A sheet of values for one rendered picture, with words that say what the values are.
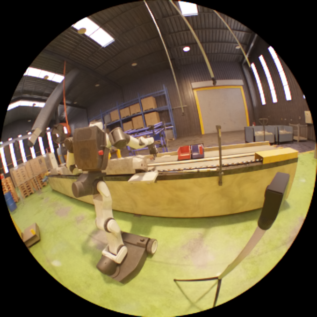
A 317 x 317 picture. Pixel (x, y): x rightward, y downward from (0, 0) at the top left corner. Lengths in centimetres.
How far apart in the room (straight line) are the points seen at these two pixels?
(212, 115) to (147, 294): 1186
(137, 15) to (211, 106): 1011
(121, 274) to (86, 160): 108
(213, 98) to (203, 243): 1155
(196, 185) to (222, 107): 1106
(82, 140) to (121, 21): 896
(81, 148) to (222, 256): 161
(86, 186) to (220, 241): 145
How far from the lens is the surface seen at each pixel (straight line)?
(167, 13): 941
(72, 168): 112
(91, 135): 78
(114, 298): 145
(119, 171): 150
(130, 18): 928
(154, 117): 1053
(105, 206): 96
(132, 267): 125
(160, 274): 134
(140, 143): 102
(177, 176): 120
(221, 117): 1181
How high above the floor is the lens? 127
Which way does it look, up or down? 15 degrees down
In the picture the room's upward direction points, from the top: 12 degrees counter-clockwise
